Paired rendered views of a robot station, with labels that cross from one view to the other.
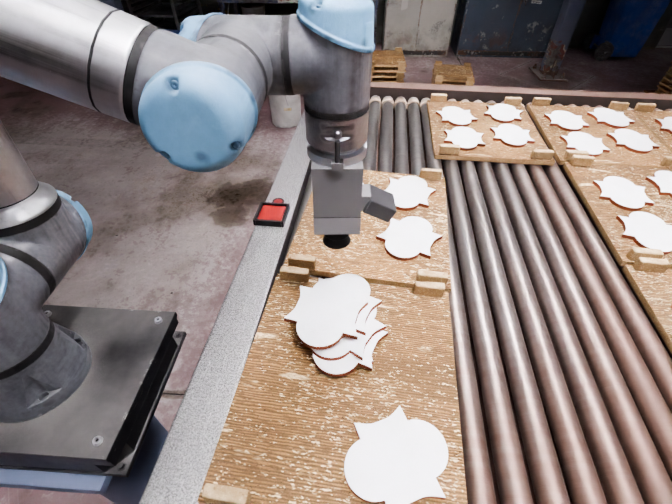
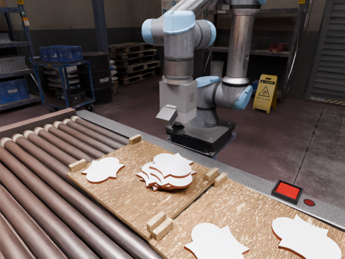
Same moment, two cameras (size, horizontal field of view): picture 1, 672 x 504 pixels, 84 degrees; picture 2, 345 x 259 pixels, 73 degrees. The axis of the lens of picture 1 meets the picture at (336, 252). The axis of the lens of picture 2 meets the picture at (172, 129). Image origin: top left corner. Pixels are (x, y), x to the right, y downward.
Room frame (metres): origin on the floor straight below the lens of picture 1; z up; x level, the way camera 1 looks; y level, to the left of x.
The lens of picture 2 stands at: (0.75, -0.53, 1.42)
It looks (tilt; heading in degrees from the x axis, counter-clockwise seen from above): 25 degrees down; 122
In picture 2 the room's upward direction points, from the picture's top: straight up
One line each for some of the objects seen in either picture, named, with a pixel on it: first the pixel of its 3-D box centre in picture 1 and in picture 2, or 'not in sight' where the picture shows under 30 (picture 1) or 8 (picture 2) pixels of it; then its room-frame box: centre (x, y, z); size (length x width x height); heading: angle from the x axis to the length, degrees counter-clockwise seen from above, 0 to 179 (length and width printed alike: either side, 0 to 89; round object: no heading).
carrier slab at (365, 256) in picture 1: (374, 218); (260, 246); (0.72, -0.09, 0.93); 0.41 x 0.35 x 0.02; 170
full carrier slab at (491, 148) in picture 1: (483, 124); not in sight; (1.20, -0.50, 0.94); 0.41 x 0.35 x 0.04; 173
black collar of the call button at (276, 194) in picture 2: (271, 214); (287, 191); (0.74, 0.16, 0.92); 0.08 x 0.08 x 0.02; 83
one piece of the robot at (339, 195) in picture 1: (353, 182); (173, 99); (0.42, -0.02, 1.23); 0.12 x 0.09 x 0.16; 91
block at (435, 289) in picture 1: (429, 288); (156, 221); (0.47, -0.18, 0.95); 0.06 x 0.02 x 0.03; 82
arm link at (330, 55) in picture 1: (333, 55); (179, 36); (0.43, 0.00, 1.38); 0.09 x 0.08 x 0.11; 89
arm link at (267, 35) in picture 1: (238, 61); (192, 34); (0.41, 0.10, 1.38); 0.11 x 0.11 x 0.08; 89
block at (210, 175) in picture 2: (294, 273); (212, 174); (0.51, 0.08, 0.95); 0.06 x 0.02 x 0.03; 82
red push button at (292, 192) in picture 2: (272, 214); (287, 191); (0.74, 0.16, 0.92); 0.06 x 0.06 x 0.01; 83
